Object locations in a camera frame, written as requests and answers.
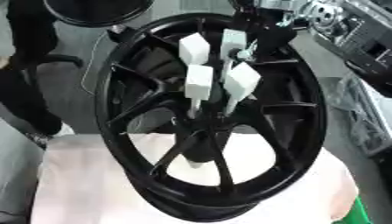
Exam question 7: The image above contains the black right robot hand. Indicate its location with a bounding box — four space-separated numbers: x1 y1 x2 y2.
227 0 308 63

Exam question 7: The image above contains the white pin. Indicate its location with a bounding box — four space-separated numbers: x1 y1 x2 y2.
184 64 216 119
178 31 214 67
219 28 250 86
221 61 263 116

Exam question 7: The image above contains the black spoked wheel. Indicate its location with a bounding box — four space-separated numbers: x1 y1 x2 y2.
93 12 330 223

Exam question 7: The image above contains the clear plastic bag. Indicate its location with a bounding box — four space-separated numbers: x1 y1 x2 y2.
323 72 392 156

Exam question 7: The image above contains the black round object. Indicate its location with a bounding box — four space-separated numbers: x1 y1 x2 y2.
41 0 157 29

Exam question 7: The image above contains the green object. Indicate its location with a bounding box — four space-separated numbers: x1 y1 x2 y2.
332 194 375 224

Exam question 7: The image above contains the person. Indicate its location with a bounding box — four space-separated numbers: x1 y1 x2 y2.
0 0 86 151

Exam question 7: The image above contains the thin white cable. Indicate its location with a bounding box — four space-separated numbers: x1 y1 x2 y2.
80 31 110 97

